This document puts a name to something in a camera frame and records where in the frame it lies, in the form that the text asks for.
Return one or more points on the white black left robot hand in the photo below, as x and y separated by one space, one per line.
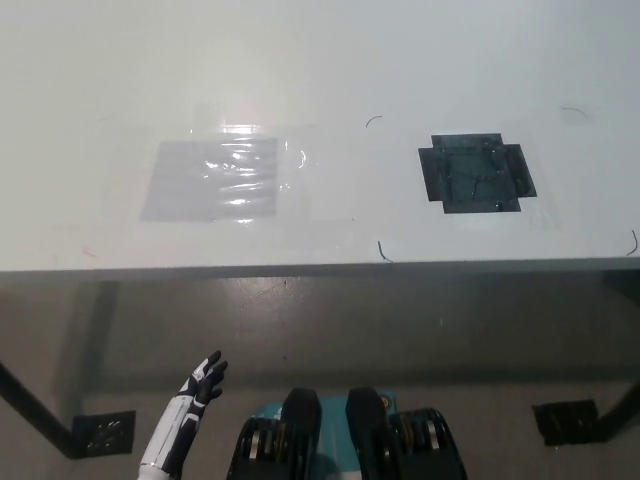
195 400

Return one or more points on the black teal robot torso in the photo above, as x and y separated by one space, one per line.
370 440

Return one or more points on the black tape marked spot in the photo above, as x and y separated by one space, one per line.
475 172

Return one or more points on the grey tape patch under film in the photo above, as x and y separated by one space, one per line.
210 180

